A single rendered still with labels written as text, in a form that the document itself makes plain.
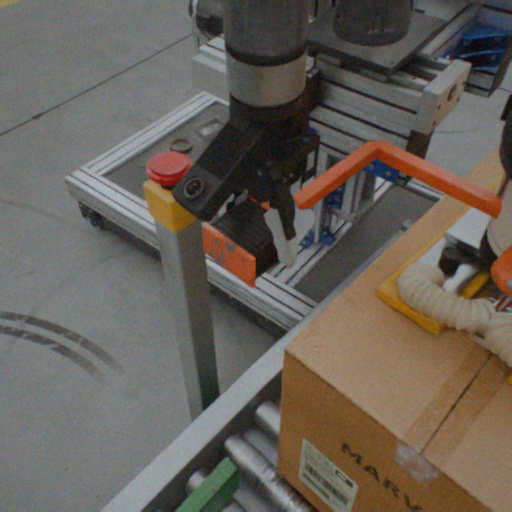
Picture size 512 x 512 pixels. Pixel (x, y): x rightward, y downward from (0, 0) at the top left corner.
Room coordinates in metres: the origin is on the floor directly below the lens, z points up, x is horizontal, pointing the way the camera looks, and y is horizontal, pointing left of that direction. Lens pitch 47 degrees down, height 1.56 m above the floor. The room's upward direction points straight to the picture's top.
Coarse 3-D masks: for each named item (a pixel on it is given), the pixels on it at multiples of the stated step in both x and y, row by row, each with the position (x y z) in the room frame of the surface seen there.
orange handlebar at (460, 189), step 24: (384, 144) 0.65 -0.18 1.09; (336, 168) 0.60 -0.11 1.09; (360, 168) 0.61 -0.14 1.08; (408, 168) 0.60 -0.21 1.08; (432, 168) 0.59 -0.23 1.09; (312, 192) 0.55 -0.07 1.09; (456, 192) 0.55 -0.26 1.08; (480, 192) 0.54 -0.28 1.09; (504, 264) 0.42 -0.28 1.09; (504, 288) 0.39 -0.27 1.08
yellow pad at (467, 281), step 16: (464, 208) 0.64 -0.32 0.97; (448, 224) 0.61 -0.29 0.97; (432, 240) 0.58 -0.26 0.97; (448, 240) 0.57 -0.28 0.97; (416, 256) 0.54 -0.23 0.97; (432, 256) 0.54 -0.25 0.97; (448, 256) 0.52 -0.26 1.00; (464, 256) 0.54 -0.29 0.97; (400, 272) 0.51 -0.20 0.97; (448, 272) 0.51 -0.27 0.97; (464, 272) 0.51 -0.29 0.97; (480, 272) 0.51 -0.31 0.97; (384, 288) 0.48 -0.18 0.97; (448, 288) 0.48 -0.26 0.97; (464, 288) 0.48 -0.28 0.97; (480, 288) 0.49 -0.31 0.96; (400, 304) 0.46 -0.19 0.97; (416, 320) 0.44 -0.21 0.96; (432, 320) 0.43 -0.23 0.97
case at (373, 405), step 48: (336, 336) 0.42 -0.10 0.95; (384, 336) 0.42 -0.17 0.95; (432, 336) 0.42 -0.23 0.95; (288, 384) 0.39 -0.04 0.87; (336, 384) 0.35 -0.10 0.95; (384, 384) 0.35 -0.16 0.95; (432, 384) 0.35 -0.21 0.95; (480, 384) 0.35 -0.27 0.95; (288, 432) 0.38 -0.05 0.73; (336, 432) 0.33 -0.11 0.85; (384, 432) 0.29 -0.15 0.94; (432, 432) 0.29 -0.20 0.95; (480, 432) 0.29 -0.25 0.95; (288, 480) 0.38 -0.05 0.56; (336, 480) 0.32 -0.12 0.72; (384, 480) 0.28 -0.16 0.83; (432, 480) 0.25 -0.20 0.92; (480, 480) 0.24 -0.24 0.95
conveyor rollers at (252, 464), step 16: (256, 416) 0.51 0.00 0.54; (272, 416) 0.50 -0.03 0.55; (272, 432) 0.48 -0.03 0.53; (224, 448) 0.44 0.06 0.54; (240, 448) 0.44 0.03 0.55; (240, 464) 0.41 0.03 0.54; (256, 464) 0.41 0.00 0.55; (272, 464) 0.41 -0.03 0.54; (192, 480) 0.38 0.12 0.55; (256, 480) 0.39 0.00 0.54; (272, 480) 0.38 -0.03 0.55; (272, 496) 0.36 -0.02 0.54; (288, 496) 0.36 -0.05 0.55
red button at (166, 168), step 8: (160, 152) 0.70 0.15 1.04; (168, 152) 0.70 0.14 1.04; (176, 152) 0.70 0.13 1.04; (152, 160) 0.68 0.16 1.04; (160, 160) 0.68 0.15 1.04; (168, 160) 0.68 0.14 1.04; (176, 160) 0.68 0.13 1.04; (184, 160) 0.68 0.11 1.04; (152, 168) 0.66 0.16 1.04; (160, 168) 0.66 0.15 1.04; (168, 168) 0.66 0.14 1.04; (176, 168) 0.66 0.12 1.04; (184, 168) 0.66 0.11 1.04; (152, 176) 0.65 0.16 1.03; (160, 176) 0.65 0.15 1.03; (168, 176) 0.65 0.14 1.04; (176, 176) 0.65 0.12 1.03; (160, 184) 0.64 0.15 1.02; (168, 184) 0.64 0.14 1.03; (176, 184) 0.64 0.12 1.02
